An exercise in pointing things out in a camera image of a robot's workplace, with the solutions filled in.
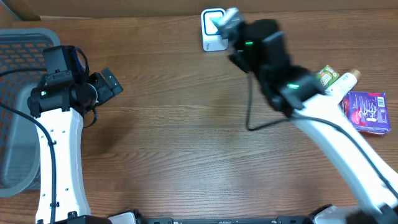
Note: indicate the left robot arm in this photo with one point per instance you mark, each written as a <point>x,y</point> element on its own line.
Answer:
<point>58,105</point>

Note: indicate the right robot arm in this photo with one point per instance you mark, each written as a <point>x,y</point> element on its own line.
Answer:
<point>259,48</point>

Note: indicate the teal snack pouch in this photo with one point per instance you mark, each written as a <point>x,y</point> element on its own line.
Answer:
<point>216,22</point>

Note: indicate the white barcode scanner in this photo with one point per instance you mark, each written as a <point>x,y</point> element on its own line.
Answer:
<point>211,37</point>

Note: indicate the grey plastic mesh basket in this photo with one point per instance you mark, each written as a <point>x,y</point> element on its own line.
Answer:
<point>22,66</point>

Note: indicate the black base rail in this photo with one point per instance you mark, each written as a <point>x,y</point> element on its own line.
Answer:
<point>135,217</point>

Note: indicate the green drink carton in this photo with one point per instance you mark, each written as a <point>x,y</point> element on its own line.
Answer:
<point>327,76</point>

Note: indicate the white tube gold cap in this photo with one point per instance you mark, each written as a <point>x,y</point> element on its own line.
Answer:
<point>344,84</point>

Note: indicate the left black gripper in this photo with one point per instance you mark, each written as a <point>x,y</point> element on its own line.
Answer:
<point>104,86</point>

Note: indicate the purple snack package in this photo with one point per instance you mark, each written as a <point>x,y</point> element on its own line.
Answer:
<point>367,111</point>

